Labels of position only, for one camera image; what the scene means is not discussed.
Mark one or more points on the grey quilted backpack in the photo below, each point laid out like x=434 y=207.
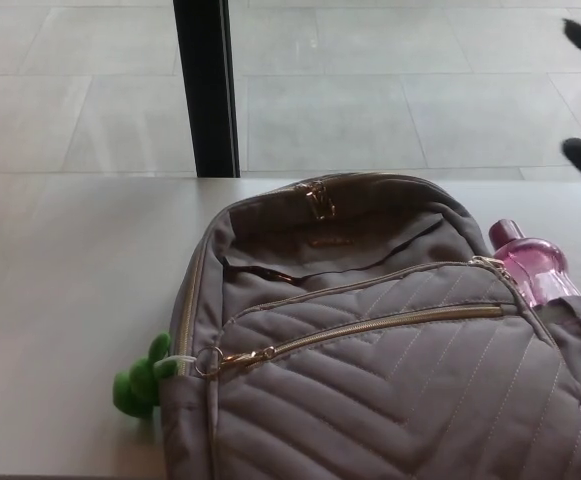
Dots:
x=370 y=390

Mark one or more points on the pink translucent water bottle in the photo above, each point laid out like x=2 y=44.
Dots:
x=535 y=262

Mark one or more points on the black vertical window post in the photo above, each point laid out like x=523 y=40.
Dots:
x=207 y=90

